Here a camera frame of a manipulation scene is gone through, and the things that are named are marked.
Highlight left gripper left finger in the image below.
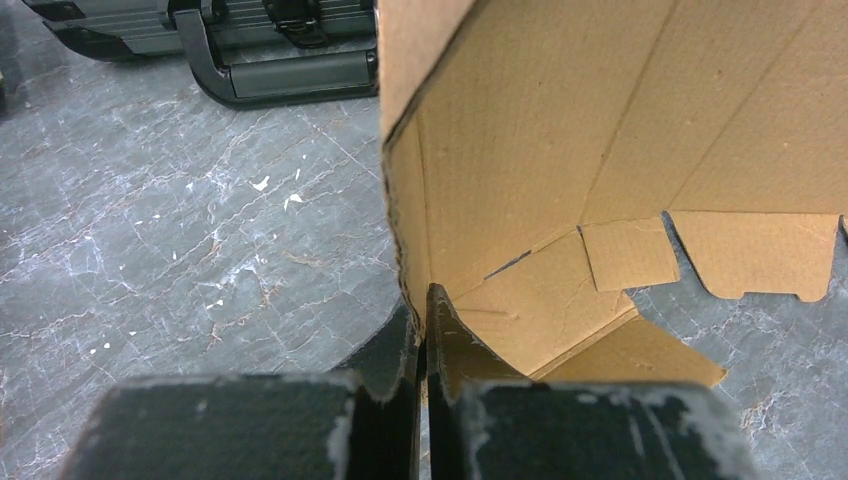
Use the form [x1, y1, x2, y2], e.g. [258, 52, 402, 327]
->
[61, 302, 419, 479]

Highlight cardboard box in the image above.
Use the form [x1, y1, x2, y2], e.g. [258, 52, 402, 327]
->
[378, 1, 847, 385]

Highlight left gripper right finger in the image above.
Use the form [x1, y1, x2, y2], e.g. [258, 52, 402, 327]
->
[425, 284, 758, 479]

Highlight black poker chip case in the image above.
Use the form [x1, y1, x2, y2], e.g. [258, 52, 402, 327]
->
[26, 0, 379, 109]

